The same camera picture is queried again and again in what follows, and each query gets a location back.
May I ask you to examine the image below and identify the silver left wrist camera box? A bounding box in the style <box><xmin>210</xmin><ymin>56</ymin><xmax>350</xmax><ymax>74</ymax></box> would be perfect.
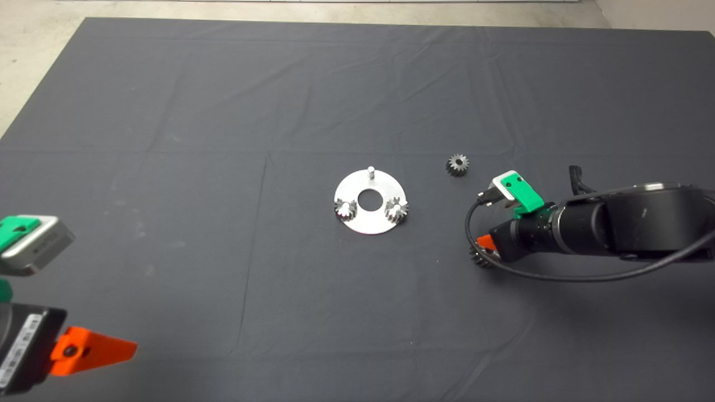
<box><xmin>0</xmin><ymin>216</ymin><xmax>75</xmax><ymax>276</ymax></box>

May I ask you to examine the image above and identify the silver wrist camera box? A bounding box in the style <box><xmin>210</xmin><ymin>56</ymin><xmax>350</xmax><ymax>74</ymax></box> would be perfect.
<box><xmin>0</xmin><ymin>216</ymin><xmax>75</xmax><ymax>276</ymax></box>
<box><xmin>478</xmin><ymin>170</ymin><xmax>523</xmax><ymax>209</ymax></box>

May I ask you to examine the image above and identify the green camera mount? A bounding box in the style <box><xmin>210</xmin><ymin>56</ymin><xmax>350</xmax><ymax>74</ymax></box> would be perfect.
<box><xmin>500</xmin><ymin>174</ymin><xmax>545</xmax><ymax>219</ymax></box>
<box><xmin>0</xmin><ymin>217</ymin><xmax>41</xmax><ymax>253</ymax></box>

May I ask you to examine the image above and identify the round metal plate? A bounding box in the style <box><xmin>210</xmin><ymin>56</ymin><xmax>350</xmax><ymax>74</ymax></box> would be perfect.
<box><xmin>334</xmin><ymin>166</ymin><xmax>407</xmax><ymax>237</ymax></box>

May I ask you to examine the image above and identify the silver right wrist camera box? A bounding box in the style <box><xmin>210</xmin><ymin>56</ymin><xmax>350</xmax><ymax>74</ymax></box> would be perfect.
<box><xmin>478</xmin><ymin>170</ymin><xmax>523</xmax><ymax>209</ymax></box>

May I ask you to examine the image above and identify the large steel gear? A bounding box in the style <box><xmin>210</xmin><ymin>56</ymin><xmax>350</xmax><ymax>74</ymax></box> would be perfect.
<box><xmin>469</xmin><ymin>248</ymin><xmax>499</xmax><ymax>269</ymax></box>

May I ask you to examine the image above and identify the dark grey table cloth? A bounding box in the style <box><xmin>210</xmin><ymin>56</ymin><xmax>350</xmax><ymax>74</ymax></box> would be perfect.
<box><xmin>0</xmin><ymin>17</ymin><xmax>715</xmax><ymax>402</ymax></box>

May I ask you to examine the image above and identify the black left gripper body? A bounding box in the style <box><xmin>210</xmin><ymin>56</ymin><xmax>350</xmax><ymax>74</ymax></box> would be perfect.
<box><xmin>0</xmin><ymin>303</ymin><xmax>68</xmax><ymax>396</ymax></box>

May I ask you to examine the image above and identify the green left camera mount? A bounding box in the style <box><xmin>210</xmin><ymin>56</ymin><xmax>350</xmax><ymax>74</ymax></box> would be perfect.
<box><xmin>0</xmin><ymin>217</ymin><xmax>41</xmax><ymax>253</ymax></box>

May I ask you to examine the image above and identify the green right camera mount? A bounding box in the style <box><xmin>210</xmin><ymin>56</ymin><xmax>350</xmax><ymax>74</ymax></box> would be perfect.
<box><xmin>500</xmin><ymin>174</ymin><xmax>545</xmax><ymax>219</ymax></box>

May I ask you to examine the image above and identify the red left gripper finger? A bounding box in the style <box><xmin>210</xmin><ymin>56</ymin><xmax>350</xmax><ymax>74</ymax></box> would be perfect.
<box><xmin>50</xmin><ymin>327</ymin><xmax>138</xmax><ymax>377</ymax></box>

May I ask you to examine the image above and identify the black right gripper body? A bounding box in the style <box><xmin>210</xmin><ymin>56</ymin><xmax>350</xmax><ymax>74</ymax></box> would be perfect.
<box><xmin>489</xmin><ymin>205</ymin><xmax>561</xmax><ymax>262</ymax></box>

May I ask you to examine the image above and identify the black camera cable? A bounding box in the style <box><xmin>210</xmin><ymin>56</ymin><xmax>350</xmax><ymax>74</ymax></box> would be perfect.
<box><xmin>465</xmin><ymin>193</ymin><xmax>715</xmax><ymax>283</ymax></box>

